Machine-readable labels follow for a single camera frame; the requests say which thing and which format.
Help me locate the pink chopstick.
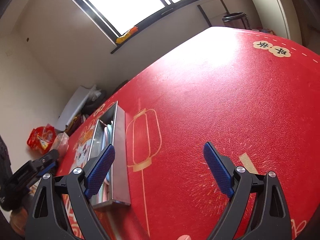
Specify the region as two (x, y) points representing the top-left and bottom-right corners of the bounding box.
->
(97, 183), (110, 204)

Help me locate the blue plastic spoon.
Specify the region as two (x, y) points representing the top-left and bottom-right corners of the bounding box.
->
(104, 122), (113, 185)

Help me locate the left hand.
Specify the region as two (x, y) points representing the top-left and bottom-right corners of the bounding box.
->
(10, 202), (31, 237)

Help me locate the right hand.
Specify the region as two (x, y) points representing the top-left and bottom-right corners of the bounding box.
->
(177, 235), (191, 240)

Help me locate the red snack bag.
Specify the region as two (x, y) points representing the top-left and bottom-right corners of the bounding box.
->
(27, 124), (56, 155)

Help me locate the stainless steel cutlery tray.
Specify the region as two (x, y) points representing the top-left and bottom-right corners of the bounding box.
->
(88, 102), (131, 210)

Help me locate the grey rolled sheet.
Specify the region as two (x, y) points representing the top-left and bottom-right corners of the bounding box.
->
(54, 85), (97, 132)

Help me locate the red festive table mat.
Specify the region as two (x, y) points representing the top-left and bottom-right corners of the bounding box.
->
(59, 27), (319, 239)

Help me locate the yellow orange toy on sill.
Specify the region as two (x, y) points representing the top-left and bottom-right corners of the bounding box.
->
(116, 26), (138, 44)

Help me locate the electric pressure cooker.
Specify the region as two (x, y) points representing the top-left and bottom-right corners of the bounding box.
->
(222, 12), (252, 30)

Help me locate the white refrigerator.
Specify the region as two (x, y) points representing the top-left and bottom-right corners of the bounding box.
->
(252, 0), (305, 45)

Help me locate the dark framed window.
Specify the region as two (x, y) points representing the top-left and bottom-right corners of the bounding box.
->
(58, 0), (222, 43)

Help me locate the black metal rack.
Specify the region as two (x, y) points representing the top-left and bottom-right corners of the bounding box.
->
(197, 0), (229, 27)

